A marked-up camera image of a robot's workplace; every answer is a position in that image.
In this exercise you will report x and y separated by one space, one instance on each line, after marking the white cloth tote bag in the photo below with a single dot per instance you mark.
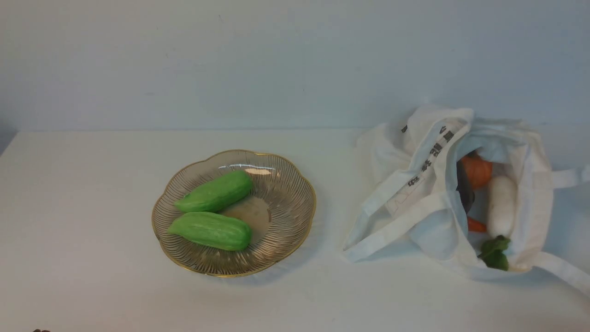
414 169

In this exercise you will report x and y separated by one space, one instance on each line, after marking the gold-rimmed ribbed glass plate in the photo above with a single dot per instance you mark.
279 209

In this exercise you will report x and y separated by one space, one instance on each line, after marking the rear green gourd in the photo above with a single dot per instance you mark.
217 194

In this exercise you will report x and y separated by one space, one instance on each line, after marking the green gourd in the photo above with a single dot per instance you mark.
212 230
217 194

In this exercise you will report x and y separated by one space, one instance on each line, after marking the front green gourd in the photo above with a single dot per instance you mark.
212 230

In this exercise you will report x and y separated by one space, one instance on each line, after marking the orange carrot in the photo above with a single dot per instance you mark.
478 171

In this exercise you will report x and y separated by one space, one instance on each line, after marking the white radish with leaves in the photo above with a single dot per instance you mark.
501 220

